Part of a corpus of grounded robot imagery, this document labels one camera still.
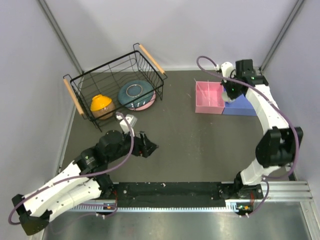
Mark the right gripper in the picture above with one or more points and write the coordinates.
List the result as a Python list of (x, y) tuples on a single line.
[(232, 95)]

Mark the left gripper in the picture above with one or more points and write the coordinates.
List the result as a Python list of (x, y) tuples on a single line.
[(143, 146)]

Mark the clear pipette long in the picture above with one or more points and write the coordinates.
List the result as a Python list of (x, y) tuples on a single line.
[(208, 93)]

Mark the white round lid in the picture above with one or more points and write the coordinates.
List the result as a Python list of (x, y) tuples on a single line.
[(225, 97)]

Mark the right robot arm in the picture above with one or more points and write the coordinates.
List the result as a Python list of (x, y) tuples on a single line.
[(279, 143)]

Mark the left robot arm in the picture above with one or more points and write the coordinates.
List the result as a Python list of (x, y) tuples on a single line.
[(85, 178)]

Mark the blue plastic bin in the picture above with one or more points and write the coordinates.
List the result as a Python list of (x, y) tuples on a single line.
[(240, 107)]

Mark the pink plastic bin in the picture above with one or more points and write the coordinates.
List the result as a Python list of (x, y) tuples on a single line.
[(200, 106)]

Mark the pink ceramic plate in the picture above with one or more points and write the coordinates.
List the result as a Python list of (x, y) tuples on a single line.
[(142, 103)]

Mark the blue ceramic plate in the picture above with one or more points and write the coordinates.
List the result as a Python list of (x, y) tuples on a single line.
[(133, 90)]

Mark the yellow and brown bowl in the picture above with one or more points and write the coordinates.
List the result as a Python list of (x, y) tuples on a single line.
[(102, 107)]

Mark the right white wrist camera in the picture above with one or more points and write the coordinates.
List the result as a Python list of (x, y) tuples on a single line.
[(225, 70)]

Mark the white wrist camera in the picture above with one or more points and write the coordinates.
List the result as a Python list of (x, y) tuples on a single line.
[(127, 123), (225, 70)]

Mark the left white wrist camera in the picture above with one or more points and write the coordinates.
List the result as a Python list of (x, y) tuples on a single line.
[(127, 123)]

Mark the black wire dish basket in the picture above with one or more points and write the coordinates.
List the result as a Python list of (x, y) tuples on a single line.
[(107, 79)]

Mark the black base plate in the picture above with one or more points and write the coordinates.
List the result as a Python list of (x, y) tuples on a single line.
[(178, 194)]

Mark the grey slotted cable duct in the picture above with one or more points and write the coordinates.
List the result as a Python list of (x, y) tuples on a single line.
[(105, 208)]

